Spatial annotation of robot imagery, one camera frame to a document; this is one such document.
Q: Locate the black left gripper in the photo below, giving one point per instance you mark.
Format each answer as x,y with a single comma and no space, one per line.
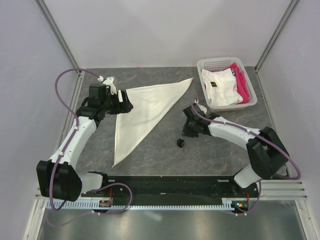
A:
124,107

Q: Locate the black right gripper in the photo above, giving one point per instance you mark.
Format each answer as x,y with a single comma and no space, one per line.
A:
186,132

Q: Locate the black spoon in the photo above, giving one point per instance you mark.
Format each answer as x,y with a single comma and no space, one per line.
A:
180,142

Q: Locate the cream cloth napkin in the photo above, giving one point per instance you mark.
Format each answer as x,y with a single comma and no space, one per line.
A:
150,105

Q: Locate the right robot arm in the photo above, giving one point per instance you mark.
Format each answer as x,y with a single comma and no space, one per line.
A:
266,153

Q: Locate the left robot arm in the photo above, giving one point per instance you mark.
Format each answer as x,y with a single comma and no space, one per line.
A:
57,177

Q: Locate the white folded cloth in basket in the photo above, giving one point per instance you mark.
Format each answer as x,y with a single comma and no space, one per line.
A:
221,87

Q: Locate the white plastic basket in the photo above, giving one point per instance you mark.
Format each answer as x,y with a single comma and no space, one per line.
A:
219,63

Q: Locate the pink cloth in basket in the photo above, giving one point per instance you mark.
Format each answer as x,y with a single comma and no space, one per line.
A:
240,83

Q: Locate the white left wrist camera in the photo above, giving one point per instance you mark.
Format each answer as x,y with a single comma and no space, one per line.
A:
109,81

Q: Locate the light blue cable duct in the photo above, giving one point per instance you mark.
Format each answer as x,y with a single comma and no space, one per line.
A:
95,204

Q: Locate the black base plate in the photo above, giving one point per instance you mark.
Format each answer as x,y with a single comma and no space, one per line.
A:
173,190

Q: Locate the left aluminium frame post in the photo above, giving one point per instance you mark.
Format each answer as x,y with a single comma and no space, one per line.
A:
56,31

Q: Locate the aluminium frame post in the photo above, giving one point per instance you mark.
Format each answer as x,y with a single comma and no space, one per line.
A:
276,33
56,31

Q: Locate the right aluminium frame post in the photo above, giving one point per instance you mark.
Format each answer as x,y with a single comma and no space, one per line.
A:
276,33

